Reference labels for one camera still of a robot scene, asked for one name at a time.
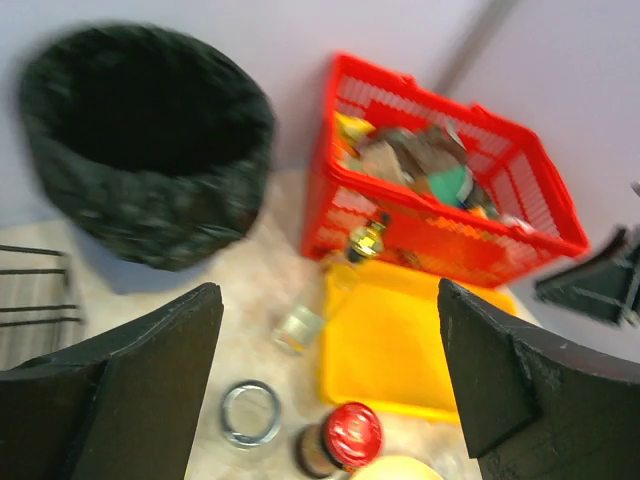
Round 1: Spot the yellow snack bag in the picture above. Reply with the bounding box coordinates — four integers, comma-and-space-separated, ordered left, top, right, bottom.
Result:
333, 112, 376, 159

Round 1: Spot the cream ceramic plate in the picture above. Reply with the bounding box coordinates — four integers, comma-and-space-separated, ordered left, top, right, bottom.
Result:
349, 455, 442, 480

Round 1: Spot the rear empty glass jar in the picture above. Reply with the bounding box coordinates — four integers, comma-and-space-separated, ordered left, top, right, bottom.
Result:
219, 379, 282, 450

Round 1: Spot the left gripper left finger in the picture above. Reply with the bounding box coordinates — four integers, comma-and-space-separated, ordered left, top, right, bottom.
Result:
1, 283, 223, 479

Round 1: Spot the red plastic shopping basket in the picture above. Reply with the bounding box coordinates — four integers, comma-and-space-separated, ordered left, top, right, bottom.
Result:
300, 53, 589, 288

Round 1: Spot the green sponge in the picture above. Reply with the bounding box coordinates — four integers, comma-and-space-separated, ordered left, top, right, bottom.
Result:
427, 166, 474, 208

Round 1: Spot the red-lidded sauce jar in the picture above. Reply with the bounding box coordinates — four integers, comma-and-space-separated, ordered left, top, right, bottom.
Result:
293, 402, 383, 479

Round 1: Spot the dark brown snack bag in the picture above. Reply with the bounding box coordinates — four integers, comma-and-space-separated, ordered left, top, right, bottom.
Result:
370, 125, 467, 181

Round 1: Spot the gold-capped glass bottle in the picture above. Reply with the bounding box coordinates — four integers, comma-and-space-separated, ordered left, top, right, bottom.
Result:
272, 212, 391, 354

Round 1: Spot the black wire rack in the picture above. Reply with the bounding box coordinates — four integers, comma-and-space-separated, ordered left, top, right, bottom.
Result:
1, 245, 84, 329

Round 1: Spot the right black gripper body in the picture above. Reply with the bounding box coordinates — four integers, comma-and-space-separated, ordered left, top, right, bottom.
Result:
534, 227, 639, 327

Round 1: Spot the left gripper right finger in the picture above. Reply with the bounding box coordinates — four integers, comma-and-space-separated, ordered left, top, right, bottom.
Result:
437, 279, 639, 479

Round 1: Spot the yellow plastic tray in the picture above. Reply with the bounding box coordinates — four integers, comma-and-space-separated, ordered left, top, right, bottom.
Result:
317, 262, 519, 425

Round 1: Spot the brown cardboard box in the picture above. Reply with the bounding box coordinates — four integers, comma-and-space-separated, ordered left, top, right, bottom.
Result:
359, 141, 407, 186

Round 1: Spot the trash bin with black bag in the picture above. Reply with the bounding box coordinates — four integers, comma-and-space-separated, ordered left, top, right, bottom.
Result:
16, 22, 276, 294

